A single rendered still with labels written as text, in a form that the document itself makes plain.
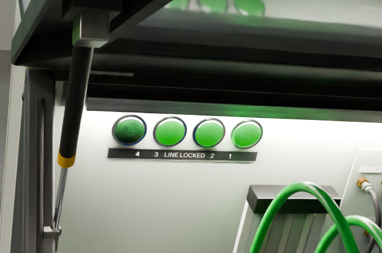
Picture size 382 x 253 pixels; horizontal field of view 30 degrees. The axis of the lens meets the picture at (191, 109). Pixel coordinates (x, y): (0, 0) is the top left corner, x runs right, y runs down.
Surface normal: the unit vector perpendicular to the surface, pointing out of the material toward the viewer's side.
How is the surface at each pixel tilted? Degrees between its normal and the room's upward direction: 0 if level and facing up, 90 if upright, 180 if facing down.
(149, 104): 90
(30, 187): 43
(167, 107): 90
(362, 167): 90
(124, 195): 90
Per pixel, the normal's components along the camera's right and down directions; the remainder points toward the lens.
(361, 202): 0.25, 0.46
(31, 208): 0.29, -0.34
